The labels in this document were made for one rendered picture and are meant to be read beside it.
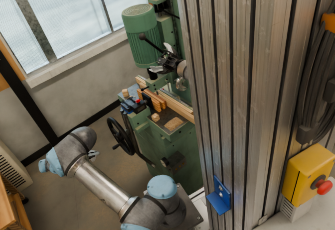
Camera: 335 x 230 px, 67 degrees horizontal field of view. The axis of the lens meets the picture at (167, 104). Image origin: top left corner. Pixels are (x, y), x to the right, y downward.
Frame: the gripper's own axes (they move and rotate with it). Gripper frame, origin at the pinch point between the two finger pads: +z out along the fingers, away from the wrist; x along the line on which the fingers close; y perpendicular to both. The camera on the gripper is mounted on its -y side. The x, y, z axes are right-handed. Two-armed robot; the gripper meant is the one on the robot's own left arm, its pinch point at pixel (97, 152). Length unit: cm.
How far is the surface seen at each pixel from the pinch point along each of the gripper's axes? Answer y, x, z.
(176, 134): -31, 39, 25
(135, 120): -30.5, 16.2, 12.3
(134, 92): -36.4, -11.6, 27.9
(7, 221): 51, -14, -48
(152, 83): -53, 12, 22
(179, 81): -57, 22, 34
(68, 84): 0, -123, 26
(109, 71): -14, -125, 73
